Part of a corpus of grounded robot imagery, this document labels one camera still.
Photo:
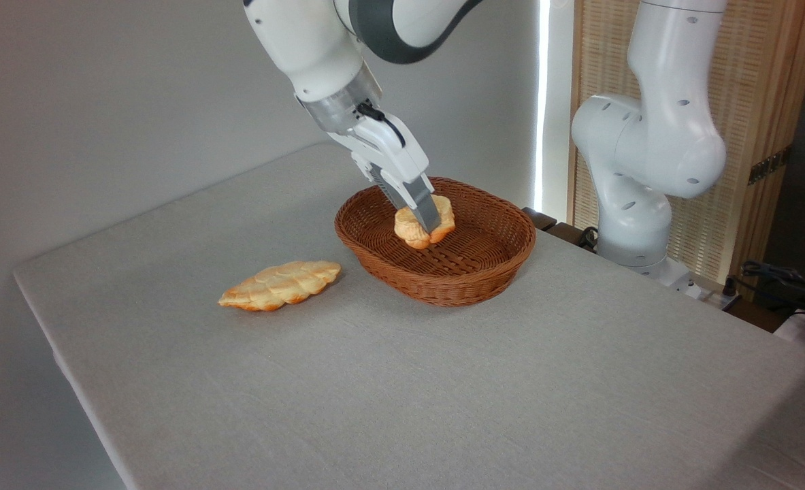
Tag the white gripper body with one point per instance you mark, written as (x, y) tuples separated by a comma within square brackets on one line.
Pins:
[(392, 150)]

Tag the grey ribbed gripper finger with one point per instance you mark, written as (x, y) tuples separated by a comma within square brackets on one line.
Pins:
[(424, 207)]

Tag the small round golden bread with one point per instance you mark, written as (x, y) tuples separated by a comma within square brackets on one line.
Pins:
[(412, 235)]

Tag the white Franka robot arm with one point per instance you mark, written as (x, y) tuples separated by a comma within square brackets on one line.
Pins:
[(314, 47)]

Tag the brown woven wicker basket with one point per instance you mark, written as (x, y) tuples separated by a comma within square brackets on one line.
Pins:
[(470, 265)]

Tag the long leaf-shaped golden bread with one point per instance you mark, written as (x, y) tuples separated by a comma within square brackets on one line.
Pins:
[(280, 286)]

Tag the dark wooden side table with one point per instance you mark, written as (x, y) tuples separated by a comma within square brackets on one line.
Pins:
[(552, 228)]

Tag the grey linen tablecloth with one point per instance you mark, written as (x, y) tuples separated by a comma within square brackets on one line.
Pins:
[(443, 395)]

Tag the dark metal screen hinge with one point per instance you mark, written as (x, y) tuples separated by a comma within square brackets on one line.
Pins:
[(769, 167)]

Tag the wooden bamboo folding screen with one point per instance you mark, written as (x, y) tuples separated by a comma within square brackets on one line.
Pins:
[(763, 82)]

